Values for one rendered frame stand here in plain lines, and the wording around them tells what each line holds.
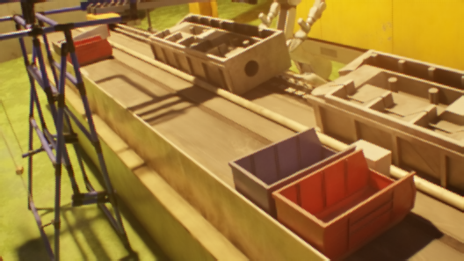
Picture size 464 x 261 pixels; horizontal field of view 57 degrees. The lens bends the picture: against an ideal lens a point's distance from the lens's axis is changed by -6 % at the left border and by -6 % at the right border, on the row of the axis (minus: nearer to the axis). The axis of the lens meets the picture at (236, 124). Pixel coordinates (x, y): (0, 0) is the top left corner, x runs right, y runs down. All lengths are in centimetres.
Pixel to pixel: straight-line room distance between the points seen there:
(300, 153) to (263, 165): 14
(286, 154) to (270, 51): 91
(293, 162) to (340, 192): 21
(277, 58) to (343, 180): 109
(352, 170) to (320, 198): 13
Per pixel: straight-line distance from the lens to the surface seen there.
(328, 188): 124
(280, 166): 139
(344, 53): 491
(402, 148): 142
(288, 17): 355
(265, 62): 220
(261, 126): 182
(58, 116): 211
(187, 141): 179
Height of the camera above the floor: 152
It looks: 24 degrees down
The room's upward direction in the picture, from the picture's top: 8 degrees counter-clockwise
